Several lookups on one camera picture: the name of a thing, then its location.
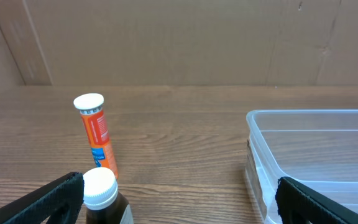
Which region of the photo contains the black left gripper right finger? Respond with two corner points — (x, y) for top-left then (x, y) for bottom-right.
(275, 177), (358, 224)

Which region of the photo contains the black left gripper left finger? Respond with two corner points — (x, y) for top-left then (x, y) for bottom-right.
(0, 172), (84, 224)

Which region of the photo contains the brown syrup bottle white cap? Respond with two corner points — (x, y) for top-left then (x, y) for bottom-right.
(83, 167), (134, 224)

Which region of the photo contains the orange tablet tube white cap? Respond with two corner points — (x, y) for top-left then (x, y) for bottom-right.
(73, 93), (119, 178)

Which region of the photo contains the clear plastic container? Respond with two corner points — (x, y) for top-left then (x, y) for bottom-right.
(244, 109), (358, 223)

